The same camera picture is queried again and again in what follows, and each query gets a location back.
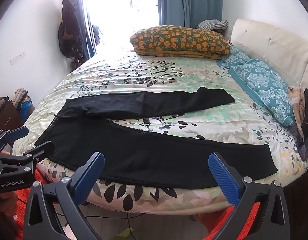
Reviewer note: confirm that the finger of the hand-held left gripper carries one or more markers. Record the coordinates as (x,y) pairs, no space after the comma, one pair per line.
(17,133)
(41,150)

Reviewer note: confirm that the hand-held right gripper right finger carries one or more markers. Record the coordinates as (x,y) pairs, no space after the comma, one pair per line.
(223,177)

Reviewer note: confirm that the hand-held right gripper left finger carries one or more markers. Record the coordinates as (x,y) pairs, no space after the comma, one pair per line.
(90,177)

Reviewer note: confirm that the black pants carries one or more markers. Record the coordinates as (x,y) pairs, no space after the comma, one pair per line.
(144,155)

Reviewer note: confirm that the person's left hand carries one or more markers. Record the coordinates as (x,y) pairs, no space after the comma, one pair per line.
(9,202)

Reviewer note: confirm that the brown cabinet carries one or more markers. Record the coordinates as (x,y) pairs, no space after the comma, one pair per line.
(6,120)

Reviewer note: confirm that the orange rug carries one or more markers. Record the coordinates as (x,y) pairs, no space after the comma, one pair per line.
(21,200)

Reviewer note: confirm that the pile of clothes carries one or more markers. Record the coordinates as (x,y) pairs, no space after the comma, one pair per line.
(22,100)

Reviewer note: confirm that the green paper slip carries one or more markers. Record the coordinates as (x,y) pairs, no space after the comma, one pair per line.
(124,234)

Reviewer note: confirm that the large teal patterned pillow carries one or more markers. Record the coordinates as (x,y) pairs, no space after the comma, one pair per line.
(263,87)

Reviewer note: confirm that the beige cloth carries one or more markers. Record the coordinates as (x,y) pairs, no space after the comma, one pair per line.
(295,105)

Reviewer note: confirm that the bed with floral sheet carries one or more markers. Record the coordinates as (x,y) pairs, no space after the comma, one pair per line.
(169,80)

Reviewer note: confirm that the dark hanging coat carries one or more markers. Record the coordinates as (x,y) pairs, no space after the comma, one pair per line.
(69,30)

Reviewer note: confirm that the small teal patterned pillow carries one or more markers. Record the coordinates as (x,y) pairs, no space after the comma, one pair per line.
(235,57)

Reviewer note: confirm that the dark bag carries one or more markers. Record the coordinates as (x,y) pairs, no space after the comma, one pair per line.
(96,35)

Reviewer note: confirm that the cream padded headboard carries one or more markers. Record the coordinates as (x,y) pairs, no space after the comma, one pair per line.
(268,42)

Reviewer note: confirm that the orange floral folded quilt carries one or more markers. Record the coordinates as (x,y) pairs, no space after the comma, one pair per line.
(179,38)

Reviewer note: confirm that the striped cushion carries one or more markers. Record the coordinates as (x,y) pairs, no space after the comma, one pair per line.
(212,24)

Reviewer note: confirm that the glass sliding door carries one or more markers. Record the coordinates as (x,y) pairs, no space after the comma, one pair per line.
(119,12)

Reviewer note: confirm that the wide blue curtain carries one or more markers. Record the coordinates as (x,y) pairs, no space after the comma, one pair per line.
(191,2)

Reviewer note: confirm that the white wall socket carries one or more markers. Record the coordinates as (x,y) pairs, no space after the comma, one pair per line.
(17,57)

